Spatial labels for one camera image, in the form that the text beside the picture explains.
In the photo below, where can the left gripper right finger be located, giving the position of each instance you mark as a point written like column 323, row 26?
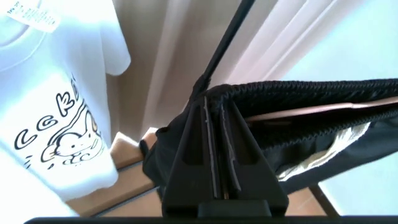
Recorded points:
column 258, row 183

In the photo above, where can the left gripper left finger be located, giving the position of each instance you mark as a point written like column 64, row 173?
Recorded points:
column 192, row 174

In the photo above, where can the pink clothes hanger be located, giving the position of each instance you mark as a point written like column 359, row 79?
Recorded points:
column 311, row 109

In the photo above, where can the black garment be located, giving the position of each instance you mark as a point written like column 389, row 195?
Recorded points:
column 280, row 93

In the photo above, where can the white garment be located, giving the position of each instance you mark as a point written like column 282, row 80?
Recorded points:
column 46, row 77

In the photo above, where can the black clothes rack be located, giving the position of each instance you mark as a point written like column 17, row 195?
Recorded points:
column 227, row 40

